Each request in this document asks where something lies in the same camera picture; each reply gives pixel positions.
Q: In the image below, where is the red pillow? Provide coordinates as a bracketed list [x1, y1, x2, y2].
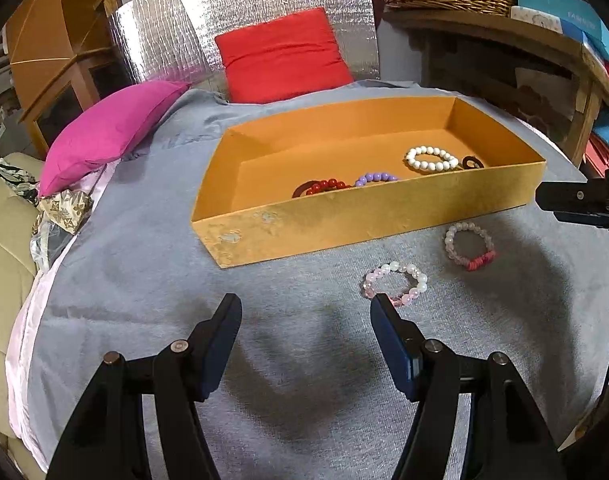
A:
[214, 7, 355, 105]

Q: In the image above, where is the gold patterned cloth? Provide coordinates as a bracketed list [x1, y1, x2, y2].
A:
[37, 189, 94, 235]

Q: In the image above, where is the pale pink bedsheet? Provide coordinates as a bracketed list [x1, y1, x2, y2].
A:
[4, 160, 110, 461]

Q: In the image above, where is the grey blanket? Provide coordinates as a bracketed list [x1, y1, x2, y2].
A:
[22, 79, 609, 480]

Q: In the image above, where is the white patterned box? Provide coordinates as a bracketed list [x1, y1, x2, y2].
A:
[509, 5, 565, 36]

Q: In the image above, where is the silver plastic bag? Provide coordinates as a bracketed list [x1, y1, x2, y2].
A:
[29, 210, 75, 273]

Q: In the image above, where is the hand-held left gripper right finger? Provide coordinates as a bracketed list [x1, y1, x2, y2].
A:
[370, 293, 567, 480]

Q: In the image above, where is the wooden shelf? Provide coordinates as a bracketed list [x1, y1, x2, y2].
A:
[379, 7, 609, 168]

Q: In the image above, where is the purple bead bracelet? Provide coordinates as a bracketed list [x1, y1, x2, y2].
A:
[354, 172, 401, 188]

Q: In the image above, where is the blue box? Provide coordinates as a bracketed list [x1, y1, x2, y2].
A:
[514, 0, 609, 63]

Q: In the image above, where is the magenta pillow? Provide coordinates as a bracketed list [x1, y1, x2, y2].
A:
[38, 80, 192, 198]

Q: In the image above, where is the pale bead bracelet pink knot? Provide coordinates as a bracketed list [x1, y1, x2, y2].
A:
[443, 221, 499, 272]

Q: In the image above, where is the wooden cabinet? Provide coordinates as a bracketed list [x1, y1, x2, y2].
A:
[4, 0, 145, 156]

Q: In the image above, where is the white bead bracelet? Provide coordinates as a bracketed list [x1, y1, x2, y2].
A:
[404, 146, 460, 174]

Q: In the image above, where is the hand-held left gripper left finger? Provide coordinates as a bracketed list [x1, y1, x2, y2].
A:
[44, 292, 242, 480]

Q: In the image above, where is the red bead bracelet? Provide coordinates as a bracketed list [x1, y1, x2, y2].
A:
[305, 178, 352, 196]

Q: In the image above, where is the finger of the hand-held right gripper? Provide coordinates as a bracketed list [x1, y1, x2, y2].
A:
[535, 170, 609, 233]

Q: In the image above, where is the beige leather sofa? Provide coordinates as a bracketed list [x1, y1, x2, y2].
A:
[0, 152, 50, 480]

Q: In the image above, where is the pink crystal bead bracelet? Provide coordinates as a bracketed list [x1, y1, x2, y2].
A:
[363, 261, 429, 309]

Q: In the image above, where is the orange cardboard box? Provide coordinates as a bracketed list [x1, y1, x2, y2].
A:
[190, 95, 547, 270]

